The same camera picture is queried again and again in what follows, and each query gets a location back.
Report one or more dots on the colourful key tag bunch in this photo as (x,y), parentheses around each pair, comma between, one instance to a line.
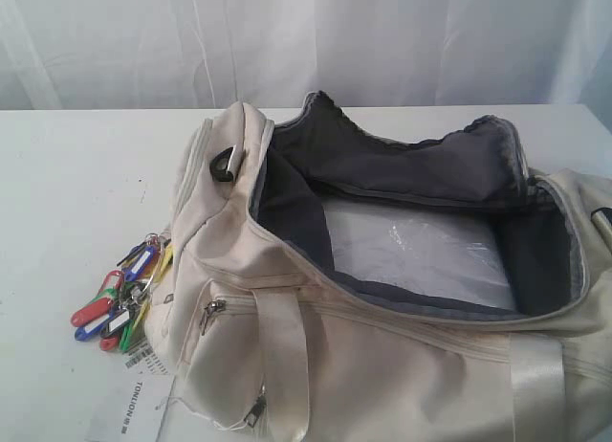
(115,315)

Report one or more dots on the white backdrop curtain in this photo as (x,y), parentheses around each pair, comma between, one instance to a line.
(69,54)

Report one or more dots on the clear plastic packaged filler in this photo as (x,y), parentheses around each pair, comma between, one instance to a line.
(428,253)

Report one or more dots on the white paper hang tag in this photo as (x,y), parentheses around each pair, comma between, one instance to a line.
(134,407)

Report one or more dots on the cream duffel bag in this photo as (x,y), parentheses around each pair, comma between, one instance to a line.
(268,336)

